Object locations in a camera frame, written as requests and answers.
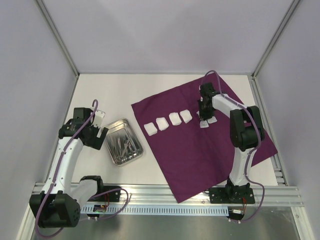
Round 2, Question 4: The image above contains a packaged blade pouch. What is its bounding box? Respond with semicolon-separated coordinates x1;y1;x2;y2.
196;111;209;129
207;116;218;124

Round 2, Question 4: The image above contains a white gauze pad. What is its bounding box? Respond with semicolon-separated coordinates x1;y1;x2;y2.
169;112;182;126
179;109;193;124
144;122;158;136
156;117;169;131

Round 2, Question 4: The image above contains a stainless steel tray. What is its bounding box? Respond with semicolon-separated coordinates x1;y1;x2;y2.
101;118;144;167

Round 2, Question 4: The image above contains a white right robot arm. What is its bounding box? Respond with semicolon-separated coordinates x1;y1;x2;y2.
197;82;265;203

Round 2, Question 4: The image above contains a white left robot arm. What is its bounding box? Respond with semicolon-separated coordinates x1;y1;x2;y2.
29;107;108;228

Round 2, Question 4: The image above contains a purple cloth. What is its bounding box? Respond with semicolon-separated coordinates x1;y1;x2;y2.
131;73;278;204

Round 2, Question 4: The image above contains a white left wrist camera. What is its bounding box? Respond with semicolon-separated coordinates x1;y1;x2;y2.
90;109;106;128

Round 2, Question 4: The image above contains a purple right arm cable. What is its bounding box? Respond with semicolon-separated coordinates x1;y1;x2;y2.
200;70;266;193

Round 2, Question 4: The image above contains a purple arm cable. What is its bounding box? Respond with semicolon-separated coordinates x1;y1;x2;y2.
200;70;266;193
34;99;99;238

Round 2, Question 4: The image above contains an aluminium right frame post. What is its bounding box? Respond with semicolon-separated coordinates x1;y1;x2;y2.
250;0;302;79

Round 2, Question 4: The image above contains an aluminium frame post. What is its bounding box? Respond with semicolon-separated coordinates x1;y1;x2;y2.
34;0;80;77
250;0;302;79

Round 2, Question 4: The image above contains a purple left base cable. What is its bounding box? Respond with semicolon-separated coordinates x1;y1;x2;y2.
82;188;133;222

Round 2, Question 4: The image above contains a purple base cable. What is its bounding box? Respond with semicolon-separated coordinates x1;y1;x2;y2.
226;184;266;225
82;188;133;222

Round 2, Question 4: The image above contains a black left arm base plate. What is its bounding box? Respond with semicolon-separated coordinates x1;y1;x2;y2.
88;185;127;204

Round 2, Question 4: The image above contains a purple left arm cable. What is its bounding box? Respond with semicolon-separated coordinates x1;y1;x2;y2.
34;99;99;238

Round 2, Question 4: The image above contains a white slotted cable duct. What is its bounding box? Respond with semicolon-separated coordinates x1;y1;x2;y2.
81;204;229;217

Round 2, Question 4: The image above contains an aluminium front rail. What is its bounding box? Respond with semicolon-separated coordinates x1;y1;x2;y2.
29;182;305;207

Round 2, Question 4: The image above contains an aluminium rail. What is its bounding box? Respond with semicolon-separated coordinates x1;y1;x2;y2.
29;182;305;207
249;73;311;240

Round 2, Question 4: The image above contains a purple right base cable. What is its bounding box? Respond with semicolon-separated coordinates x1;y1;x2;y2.
226;184;266;225

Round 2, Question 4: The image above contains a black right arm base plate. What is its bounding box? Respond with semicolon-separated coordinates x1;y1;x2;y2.
206;182;256;205

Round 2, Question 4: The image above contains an aluminium left frame post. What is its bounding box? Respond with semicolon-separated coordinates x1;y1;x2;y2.
34;0;80;77

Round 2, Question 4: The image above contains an aluminium right side rail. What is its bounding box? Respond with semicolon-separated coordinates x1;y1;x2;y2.
249;73;311;240

